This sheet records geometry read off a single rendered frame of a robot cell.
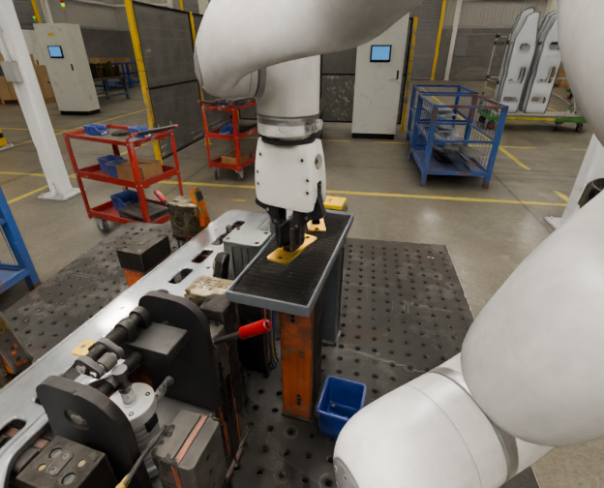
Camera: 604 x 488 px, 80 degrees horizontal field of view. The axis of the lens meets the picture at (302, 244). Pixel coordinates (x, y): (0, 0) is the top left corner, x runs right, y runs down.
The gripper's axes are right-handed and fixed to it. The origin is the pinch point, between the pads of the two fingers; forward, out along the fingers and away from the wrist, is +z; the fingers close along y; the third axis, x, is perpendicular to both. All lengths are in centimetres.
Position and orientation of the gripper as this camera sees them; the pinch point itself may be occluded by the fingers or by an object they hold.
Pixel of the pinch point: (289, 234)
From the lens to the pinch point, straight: 57.5
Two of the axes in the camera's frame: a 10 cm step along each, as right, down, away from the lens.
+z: 0.0, 8.8, 4.8
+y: -8.8, -2.3, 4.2
